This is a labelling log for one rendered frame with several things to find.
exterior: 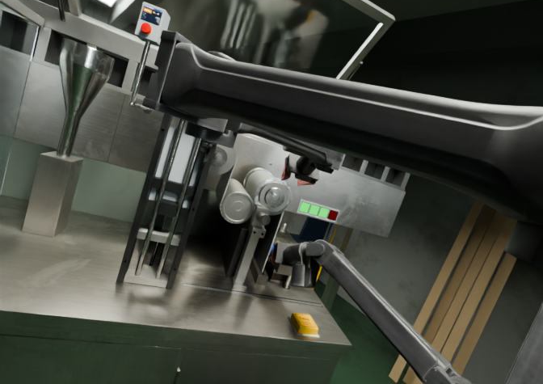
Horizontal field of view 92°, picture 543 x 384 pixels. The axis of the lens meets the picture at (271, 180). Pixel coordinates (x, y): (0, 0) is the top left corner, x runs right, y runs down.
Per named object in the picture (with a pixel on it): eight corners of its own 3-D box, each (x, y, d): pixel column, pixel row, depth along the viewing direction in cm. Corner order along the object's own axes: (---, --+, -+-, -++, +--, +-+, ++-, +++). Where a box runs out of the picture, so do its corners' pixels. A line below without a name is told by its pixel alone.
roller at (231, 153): (190, 168, 90) (202, 128, 89) (191, 159, 114) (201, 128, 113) (229, 179, 95) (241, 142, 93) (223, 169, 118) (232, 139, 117)
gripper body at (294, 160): (316, 183, 80) (330, 170, 74) (286, 173, 77) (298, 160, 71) (316, 165, 83) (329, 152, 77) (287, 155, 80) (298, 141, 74)
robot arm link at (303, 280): (338, 249, 78) (323, 242, 72) (337, 291, 73) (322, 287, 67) (304, 250, 85) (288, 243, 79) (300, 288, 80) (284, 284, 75)
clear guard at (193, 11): (43, -182, 63) (44, -182, 63) (79, 16, 103) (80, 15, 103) (384, 22, 96) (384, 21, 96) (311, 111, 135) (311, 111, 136)
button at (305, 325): (297, 334, 82) (300, 327, 82) (289, 318, 89) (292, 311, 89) (316, 335, 84) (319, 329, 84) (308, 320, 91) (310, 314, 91)
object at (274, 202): (271, 211, 99) (262, 195, 97) (270, 209, 101) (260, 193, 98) (288, 200, 100) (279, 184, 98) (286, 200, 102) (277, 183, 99)
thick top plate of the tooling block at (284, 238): (276, 273, 102) (281, 259, 102) (255, 233, 140) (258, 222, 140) (312, 280, 107) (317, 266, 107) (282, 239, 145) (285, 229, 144)
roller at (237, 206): (217, 219, 95) (227, 187, 94) (213, 200, 120) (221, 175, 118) (248, 226, 99) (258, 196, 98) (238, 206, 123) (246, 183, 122)
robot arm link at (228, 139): (199, 140, 32) (226, 50, 31) (174, 130, 36) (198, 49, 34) (339, 179, 66) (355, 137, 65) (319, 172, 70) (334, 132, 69)
